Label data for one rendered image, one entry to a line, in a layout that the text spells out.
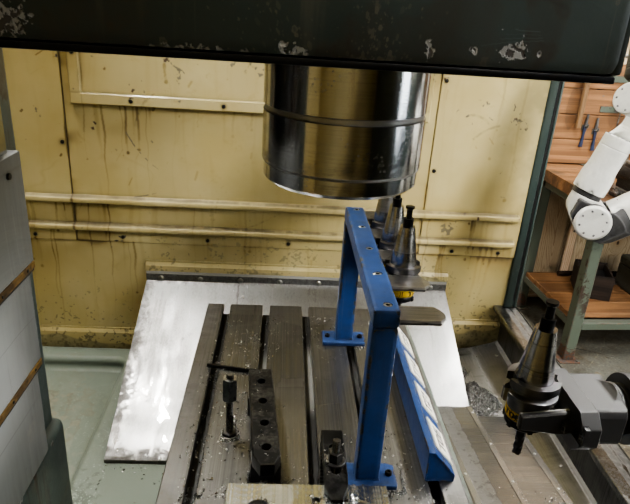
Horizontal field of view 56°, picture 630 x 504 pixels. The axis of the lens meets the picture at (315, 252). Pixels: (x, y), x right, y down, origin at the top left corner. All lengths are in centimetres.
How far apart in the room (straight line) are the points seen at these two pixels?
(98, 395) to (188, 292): 38
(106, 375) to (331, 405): 87
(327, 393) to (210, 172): 73
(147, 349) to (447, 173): 95
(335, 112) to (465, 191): 124
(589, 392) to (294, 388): 63
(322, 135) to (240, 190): 116
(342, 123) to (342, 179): 5
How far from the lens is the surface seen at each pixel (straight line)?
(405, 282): 99
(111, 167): 172
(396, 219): 111
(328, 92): 52
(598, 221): 142
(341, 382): 128
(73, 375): 191
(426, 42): 48
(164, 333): 168
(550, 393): 76
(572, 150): 365
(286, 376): 128
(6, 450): 100
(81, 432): 169
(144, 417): 156
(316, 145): 53
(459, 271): 184
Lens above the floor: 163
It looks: 23 degrees down
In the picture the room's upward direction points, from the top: 4 degrees clockwise
